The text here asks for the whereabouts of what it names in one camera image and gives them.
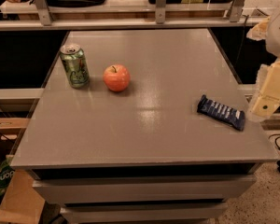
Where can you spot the blue rxbar blueberry bar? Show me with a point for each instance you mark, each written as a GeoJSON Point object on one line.
{"type": "Point", "coordinates": [222, 113]}

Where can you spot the green soda can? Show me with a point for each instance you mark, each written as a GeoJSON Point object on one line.
{"type": "Point", "coordinates": [74, 64]}

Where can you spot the green printed bag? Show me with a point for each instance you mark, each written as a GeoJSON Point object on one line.
{"type": "Point", "coordinates": [6, 174]}

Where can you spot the lower grey drawer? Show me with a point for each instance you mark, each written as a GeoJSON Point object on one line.
{"type": "Point", "coordinates": [143, 212]}

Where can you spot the metal shelf rail frame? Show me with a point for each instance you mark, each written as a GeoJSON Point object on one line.
{"type": "Point", "coordinates": [129, 14]}

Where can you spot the upper grey drawer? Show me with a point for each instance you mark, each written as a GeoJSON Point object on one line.
{"type": "Point", "coordinates": [140, 189]}

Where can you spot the grey drawer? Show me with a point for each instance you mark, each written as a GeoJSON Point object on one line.
{"type": "Point", "coordinates": [140, 189]}
{"type": "Point", "coordinates": [143, 212]}

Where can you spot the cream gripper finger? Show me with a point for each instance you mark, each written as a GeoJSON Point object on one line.
{"type": "Point", "coordinates": [266, 99]}
{"type": "Point", "coordinates": [259, 31]}

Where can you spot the brown cardboard box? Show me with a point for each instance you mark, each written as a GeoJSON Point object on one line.
{"type": "Point", "coordinates": [21, 204]}

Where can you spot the red apple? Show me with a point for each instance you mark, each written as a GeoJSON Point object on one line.
{"type": "Point", "coordinates": [117, 77]}

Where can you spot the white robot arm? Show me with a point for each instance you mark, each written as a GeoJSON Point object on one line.
{"type": "Point", "coordinates": [272, 43]}

